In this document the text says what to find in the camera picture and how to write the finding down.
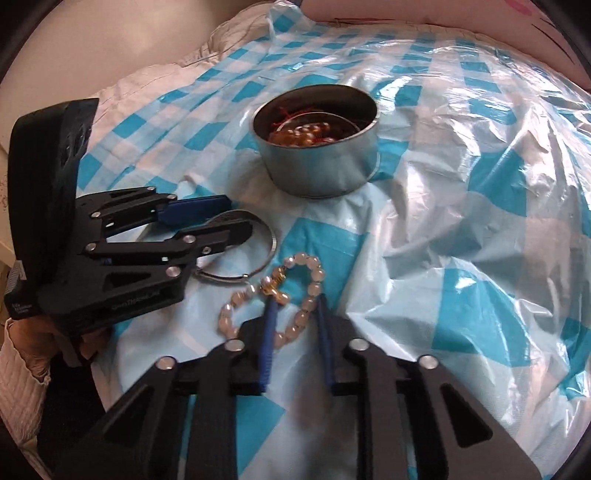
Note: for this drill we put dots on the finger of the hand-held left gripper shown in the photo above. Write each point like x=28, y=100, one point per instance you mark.
x=138, y=300
x=194, y=207

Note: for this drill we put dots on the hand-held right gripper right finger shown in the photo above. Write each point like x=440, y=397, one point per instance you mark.
x=326, y=350

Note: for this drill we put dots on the person's left hand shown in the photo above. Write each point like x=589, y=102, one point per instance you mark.
x=37, y=337

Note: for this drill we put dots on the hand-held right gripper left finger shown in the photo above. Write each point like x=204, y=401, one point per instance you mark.
x=270, y=350

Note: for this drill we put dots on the pink cat face pillow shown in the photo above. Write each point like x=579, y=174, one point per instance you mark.
x=415, y=18

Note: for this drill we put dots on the silver bangle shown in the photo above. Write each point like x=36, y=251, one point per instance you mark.
x=271, y=249

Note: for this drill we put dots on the blue white checked plastic sheet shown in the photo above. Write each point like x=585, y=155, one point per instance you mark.
x=461, y=207

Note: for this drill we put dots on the white quilt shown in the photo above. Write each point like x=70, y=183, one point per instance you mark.
x=152, y=83

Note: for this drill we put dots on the round metal tin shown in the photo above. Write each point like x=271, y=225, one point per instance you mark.
x=314, y=170

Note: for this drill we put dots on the person's left forearm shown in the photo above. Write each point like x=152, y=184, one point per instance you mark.
x=18, y=383

